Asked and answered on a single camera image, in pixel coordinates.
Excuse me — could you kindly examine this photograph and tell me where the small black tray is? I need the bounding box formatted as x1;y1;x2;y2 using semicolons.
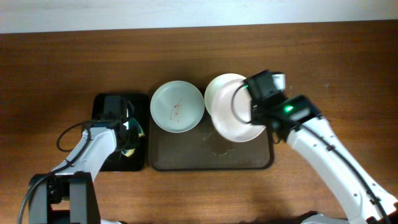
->
91;93;149;172

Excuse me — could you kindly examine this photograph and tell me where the green and yellow sponge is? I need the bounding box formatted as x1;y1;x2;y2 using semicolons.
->
121;118;145;157

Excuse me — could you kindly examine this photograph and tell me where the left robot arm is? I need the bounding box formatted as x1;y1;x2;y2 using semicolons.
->
17;95;134;223

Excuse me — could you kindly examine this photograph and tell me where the pale green plate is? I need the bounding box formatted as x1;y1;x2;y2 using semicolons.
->
150;80;205;133

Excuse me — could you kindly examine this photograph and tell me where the white plate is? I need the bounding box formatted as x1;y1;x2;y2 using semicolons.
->
204;73;246;115
211;80;266;142

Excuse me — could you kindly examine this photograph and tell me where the white plate front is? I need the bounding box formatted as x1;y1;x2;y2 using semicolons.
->
211;80;266;142

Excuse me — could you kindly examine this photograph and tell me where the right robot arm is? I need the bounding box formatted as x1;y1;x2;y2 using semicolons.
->
242;70;397;223

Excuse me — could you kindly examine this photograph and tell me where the brown plastic serving tray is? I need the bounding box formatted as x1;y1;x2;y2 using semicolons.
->
147;86;275;172

